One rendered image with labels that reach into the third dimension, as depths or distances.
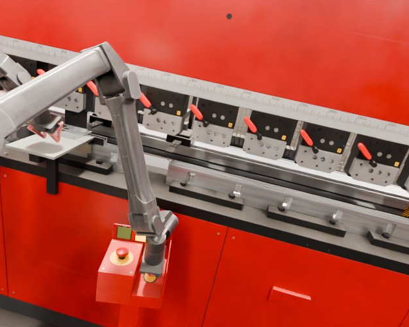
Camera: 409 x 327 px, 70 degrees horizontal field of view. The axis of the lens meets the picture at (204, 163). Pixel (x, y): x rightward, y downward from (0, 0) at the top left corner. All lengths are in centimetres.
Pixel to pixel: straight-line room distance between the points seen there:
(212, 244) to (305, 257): 35
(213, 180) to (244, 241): 27
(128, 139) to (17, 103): 28
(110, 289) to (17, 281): 85
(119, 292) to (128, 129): 51
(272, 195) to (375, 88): 51
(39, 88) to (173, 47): 59
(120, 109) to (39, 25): 65
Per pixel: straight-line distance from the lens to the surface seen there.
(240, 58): 107
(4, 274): 180
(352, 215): 129
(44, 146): 119
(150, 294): 101
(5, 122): 56
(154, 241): 86
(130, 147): 78
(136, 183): 79
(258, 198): 121
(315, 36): 108
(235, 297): 135
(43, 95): 63
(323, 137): 113
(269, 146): 113
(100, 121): 152
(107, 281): 98
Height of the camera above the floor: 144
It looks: 22 degrees down
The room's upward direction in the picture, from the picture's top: 12 degrees clockwise
